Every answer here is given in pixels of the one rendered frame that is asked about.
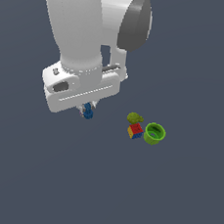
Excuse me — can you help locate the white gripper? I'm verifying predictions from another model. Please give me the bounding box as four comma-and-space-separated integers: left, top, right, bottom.
37, 56, 124, 121

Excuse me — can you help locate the multicoloured puzzle cube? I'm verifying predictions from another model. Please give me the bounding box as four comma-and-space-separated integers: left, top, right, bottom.
126, 120, 145, 141

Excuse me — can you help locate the olive green lumpy toy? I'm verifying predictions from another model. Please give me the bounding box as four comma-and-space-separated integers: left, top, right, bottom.
125, 111, 145, 125

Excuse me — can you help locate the green cup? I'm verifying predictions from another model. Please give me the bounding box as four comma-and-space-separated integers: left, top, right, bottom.
142, 120, 167, 148

